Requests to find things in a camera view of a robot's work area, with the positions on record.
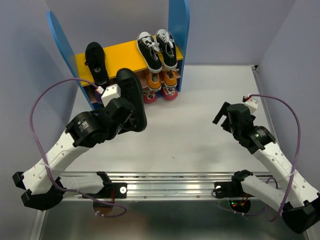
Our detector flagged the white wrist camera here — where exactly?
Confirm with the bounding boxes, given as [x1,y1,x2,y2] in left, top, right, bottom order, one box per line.
[96,84,121,107]
[242,95,258,115]

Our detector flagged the blue yellow shoe shelf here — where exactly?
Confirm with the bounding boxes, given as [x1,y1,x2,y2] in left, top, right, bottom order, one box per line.
[46,0,191,118]

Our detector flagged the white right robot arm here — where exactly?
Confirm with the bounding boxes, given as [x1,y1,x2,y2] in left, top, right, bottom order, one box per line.
[212,99,320,234]

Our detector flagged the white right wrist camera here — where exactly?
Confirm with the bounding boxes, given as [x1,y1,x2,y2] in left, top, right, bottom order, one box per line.
[242,95,258,115]

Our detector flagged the black sneaker white laces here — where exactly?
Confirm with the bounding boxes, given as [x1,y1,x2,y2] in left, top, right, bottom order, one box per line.
[155,28,178,70]
[136,31,163,74]

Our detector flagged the right pink patterned slipper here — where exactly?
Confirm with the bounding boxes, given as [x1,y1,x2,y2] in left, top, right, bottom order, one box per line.
[160,85,178,101]

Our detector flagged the left purple boot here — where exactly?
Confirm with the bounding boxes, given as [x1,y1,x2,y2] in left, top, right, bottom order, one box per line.
[94,89,103,104]

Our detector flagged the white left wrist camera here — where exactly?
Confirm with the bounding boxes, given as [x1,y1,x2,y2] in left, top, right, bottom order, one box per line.
[96,84,121,107]

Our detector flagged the pink patterned slipper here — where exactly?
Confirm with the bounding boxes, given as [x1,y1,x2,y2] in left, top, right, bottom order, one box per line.
[160,85,178,101]
[143,88,158,104]

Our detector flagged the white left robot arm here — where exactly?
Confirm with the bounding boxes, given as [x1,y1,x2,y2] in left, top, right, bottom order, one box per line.
[12,97,135,211]

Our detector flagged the left pink patterned slipper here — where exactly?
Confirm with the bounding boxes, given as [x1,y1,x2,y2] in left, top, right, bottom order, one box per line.
[143,88,158,104]

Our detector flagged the all black sneaker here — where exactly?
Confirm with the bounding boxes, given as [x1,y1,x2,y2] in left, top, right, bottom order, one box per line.
[115,68,147,134]
[84,42,109,87]

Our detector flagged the aluminium rail base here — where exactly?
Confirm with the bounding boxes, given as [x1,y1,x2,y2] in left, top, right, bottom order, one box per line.
[39,171,286,202]

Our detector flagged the orange sneaker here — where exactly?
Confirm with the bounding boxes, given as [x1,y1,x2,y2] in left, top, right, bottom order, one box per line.
[143,69,162,92]
[162,69,178,88]

